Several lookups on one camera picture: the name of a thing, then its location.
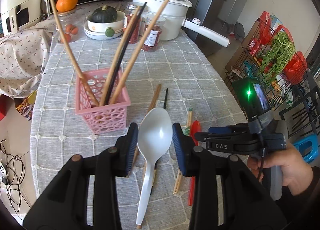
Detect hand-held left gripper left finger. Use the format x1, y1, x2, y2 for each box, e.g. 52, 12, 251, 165
24, 122, 139, 230

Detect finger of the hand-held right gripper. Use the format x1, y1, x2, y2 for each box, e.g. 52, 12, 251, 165
209, 125, 250, 134
194, 132, 262, 156

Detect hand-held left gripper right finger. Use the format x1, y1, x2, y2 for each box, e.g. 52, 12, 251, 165
172, 122, 285, 230

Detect red plastic spoon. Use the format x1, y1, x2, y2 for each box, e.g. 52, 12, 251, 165
187, 120, 202, 207

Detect white plastic spoon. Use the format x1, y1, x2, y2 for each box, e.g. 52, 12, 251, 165
136, 107, 173, 222

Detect pink perforated utensil basket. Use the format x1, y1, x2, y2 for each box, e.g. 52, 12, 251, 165
75, 67, 132, 135

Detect black chopstick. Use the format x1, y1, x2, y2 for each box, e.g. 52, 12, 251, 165
104, 2, 147, 106
162, 88, 169, 110

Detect chopsticks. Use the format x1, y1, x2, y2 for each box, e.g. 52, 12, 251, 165
109, 0, 170, 105

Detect person's right hand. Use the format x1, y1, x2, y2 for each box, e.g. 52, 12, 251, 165
246, 142, 314, 195

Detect black metal stand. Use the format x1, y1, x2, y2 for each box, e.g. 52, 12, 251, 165
279, 90, 320, 140

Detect bunch of green herbs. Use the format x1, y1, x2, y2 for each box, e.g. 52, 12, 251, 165
259, 32, 296, 85

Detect red plastic bag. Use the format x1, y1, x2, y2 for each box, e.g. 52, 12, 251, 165
284, 52, 308, 85
259, 11, 272, 45

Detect blue plastic stool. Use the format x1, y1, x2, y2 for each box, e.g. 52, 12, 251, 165
292, 136, 320, 164

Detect grey checked tablecloth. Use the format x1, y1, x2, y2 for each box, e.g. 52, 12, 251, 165
30, 2, 253, 230

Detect grey refrigerator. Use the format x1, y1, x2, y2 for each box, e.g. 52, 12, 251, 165
175, 0, 259, 56

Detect wide jar red label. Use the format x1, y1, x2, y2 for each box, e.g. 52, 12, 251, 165
141, 16, 166, 52

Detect white plate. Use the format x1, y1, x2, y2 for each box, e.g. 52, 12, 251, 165
83, 23, 125, 40

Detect white electric cooking pot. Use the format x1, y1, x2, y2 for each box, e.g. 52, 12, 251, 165
132, 0, 230, 48

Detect white bowl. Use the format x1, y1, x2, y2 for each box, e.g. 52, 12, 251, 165
87, 10, 126, 32

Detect red cardboard box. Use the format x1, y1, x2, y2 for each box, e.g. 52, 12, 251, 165
0, 95, 8, 121

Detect dark green squash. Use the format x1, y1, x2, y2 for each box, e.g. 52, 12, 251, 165
90, 5, 118, 24

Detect tall jar of red berries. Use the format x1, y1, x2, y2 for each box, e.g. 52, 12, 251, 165
126, 2, 143, 44

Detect floral patterned cloth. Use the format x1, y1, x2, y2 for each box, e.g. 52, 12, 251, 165
0, 20, 54, 98

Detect clear glass jar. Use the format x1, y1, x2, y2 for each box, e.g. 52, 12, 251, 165
56, 10, 78, 43

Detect black wire rack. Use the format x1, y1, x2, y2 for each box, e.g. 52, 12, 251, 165
225, 17, 308, 110

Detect black cable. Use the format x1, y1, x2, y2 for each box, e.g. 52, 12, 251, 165
0, 140, 27, 213

